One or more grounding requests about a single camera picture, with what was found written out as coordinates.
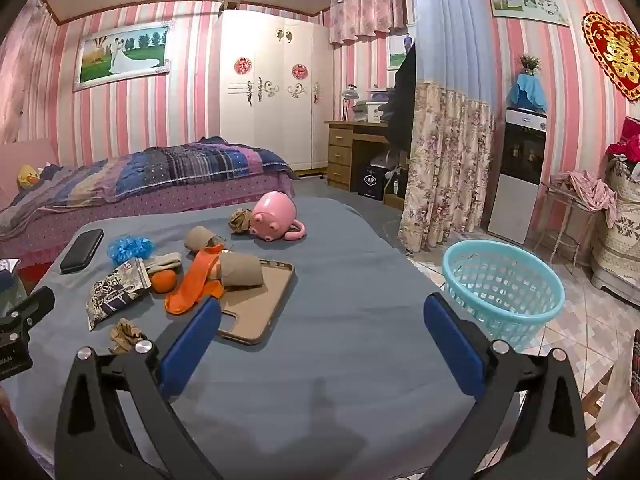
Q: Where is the turquoise plastic basket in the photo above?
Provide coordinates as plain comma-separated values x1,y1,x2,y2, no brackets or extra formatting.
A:
442,240,566,352

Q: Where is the black coat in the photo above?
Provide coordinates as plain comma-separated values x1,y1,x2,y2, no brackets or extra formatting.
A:
387,42,417,153

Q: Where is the pink pig mug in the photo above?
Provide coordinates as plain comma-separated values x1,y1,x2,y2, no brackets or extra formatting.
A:
249,191,307,242

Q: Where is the orange fruit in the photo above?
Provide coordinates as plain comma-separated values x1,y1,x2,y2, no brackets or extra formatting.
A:
151,270,178,294

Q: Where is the beige cloth pouch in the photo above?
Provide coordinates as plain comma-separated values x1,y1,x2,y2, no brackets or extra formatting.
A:
142,252,183,275

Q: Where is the large framed wedding photo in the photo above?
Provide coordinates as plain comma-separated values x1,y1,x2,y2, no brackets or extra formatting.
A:
73,21,175,93

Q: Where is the pink floral valance curtain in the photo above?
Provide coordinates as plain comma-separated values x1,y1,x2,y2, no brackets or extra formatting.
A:
327,0,406,45

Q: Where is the yellow duck plush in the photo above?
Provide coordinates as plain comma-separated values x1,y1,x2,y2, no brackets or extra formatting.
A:
17,164,41,190

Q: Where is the water dispenser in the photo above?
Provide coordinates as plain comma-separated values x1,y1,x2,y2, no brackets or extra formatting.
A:
487,107,548,246

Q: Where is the brown phone case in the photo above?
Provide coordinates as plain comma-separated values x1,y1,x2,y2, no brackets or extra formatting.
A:
217,259,296,346

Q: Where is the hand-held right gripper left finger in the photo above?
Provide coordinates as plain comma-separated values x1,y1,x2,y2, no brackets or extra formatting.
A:
55,296,226,480

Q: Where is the black box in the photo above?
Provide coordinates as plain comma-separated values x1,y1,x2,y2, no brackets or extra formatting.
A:
358,164,388,200

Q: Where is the small cardboard tube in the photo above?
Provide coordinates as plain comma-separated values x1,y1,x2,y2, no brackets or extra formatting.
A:
185,226,226,252

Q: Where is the pink cloth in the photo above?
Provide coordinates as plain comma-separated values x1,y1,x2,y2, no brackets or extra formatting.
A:
550,170,618,228

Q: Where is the striped purple blue quilt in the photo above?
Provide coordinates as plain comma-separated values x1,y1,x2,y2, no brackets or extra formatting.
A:
0,141,292,226

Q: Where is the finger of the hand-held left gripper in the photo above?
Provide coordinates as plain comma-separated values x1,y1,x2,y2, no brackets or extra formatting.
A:
0,286,56,334

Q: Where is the pale blue sheer curtain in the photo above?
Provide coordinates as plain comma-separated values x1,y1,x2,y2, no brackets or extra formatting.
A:
409,0,498,106

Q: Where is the blue plastic bag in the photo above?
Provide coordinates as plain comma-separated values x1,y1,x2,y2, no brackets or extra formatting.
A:
107,236,155,266

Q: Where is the wall picture with clock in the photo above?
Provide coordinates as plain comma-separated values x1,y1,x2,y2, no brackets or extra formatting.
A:
487,0,571,27

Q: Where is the metal wire rack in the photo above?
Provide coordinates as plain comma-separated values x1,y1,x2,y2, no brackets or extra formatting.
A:
532,180,608,271

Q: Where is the floral fabric cover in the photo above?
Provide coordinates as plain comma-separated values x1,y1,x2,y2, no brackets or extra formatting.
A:
590,155,640,293

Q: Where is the small framed photo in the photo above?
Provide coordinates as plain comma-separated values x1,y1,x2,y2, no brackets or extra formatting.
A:
387,24,417,68

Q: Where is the blue cloth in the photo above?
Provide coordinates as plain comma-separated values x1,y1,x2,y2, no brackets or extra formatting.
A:
506,72,548,111

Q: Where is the bed with purple skirt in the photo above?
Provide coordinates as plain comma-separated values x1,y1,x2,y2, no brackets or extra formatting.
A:
0,137,301,267

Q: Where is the desk lamp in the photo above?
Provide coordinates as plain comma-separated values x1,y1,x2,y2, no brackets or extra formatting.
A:
341,84,359,122

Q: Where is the white storage box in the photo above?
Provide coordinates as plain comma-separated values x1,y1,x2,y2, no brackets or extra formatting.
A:
366,89,396,123

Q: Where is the white wardrobe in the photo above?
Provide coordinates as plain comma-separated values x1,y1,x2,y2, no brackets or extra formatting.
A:
219,9,333,172

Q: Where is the grey-blue tablecloth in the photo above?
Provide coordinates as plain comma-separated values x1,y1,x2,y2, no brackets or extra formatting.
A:
0,195,583,480

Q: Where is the pink headboard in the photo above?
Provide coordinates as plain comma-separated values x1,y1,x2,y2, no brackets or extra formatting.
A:
0,139,58,196

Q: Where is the red heart wall decoration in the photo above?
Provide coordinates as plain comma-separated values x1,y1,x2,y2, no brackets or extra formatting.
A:
581,11,640,102

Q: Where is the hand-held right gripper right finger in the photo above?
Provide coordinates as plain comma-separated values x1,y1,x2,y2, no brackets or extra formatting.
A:
420,292,588,480

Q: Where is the orange plastic bag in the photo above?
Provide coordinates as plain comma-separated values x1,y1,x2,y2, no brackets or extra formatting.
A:
165,245,226,316

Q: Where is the wooden desk with drawers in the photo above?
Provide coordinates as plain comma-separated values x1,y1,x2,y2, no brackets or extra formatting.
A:
325,120,408,196

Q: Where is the black textured case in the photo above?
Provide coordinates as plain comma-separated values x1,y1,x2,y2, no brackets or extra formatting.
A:
59,228,104,275

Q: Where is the patterned snack packet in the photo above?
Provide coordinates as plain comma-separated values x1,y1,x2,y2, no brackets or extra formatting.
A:
86,259,152,332

